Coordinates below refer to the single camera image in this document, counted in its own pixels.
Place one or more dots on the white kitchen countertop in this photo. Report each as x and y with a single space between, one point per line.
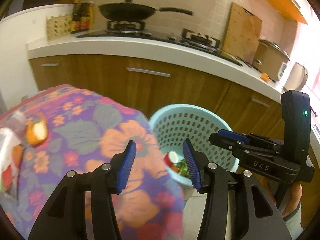
125 46

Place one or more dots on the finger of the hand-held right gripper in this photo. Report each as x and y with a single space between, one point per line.
225 141
232 135

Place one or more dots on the beige rice cooker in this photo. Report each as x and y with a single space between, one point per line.
268 60

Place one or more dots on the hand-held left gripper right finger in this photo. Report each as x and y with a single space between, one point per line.
191 165

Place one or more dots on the black gas stove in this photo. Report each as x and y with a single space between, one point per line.
155 36

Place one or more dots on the teal plastic basket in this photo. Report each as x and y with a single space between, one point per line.
180 122

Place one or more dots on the clear plastic cup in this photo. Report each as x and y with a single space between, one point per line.
16 122

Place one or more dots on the white plastic bag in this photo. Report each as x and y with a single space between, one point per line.
7 150

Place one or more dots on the floral blanket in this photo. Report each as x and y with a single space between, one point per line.
75 130

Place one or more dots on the dark sauce bottle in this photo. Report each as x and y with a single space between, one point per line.
75 20

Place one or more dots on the wooden cabinet door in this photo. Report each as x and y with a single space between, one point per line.
250 115
150 87
55 75

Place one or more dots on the red and white paper cup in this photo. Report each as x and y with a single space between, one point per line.
171 158

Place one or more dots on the black wok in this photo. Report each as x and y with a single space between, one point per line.
127 11

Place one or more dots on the beige kettle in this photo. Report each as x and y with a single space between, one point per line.
296 76

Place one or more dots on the wicker basket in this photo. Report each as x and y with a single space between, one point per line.
58 28

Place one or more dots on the green leafy vegetable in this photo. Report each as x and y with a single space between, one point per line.
182 166

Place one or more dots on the person's right hand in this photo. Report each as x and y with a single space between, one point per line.
293 197

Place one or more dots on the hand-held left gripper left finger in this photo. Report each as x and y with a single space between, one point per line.
127 167

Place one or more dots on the wooden cutting board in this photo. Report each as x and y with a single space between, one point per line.
241 35

